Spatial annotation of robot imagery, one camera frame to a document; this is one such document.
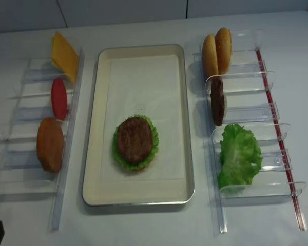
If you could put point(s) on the golden bun half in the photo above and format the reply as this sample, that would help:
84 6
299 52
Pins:
209 56
223 42

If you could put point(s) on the yellow cheese slices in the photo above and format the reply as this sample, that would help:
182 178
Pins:
64 57

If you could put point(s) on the brown meat patty in rack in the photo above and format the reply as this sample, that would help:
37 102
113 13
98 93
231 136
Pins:
217 101

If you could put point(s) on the clear acrylic rack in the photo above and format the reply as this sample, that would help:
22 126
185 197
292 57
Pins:
247 88
25 100

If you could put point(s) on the white paper tray liner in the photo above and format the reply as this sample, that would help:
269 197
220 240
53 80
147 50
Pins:
147 86

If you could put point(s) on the green lettuce leaf in rack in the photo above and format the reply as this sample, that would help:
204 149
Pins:
240 156

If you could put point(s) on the golden bun half front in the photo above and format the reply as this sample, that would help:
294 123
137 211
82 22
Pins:
209 56

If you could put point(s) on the bottom bun on tray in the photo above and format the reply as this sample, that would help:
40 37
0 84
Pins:
138 169

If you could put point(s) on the cream metal tray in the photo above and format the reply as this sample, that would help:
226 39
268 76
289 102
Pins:
95 191

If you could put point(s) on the golden bun half rear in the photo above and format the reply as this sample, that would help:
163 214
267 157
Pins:
223 42

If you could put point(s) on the clear acrylic left rack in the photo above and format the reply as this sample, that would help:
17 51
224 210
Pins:
25 100

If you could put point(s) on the toasted brown bun slice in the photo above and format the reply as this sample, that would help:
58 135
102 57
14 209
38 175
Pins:
50 144

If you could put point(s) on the green lettuce on tray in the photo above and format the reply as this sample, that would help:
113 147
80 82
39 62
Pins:
117 157

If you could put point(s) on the clear acrylic right rack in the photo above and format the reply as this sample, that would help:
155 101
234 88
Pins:
247 88

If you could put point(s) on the brown meat patty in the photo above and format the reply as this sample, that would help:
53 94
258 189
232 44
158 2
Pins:
217 101
134 140

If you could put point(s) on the red tomato slice in rack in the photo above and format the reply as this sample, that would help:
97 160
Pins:
59 99

